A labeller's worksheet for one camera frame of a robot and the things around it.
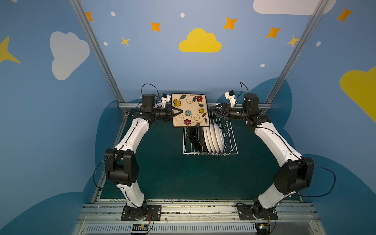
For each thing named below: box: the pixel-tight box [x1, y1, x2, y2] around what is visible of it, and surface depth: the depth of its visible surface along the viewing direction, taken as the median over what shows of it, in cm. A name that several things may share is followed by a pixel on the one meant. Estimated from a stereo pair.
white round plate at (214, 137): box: [209, 123, 220, 153], surface depth 88 cm
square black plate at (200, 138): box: [196, 127, 210, 154], surface depth 86 cm
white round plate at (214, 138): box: [209, 122, 220, 153], surface depth 88 cm
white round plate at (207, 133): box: [203, 126, 214, 153], surface depth 88 cm
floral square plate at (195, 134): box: [188, 126, 205, 153], surface depth 85 cm
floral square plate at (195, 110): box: [170, 93, 211, 127], surface depth 83 cm
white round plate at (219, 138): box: [213, 122, 224, 153], surface depth 90 cm
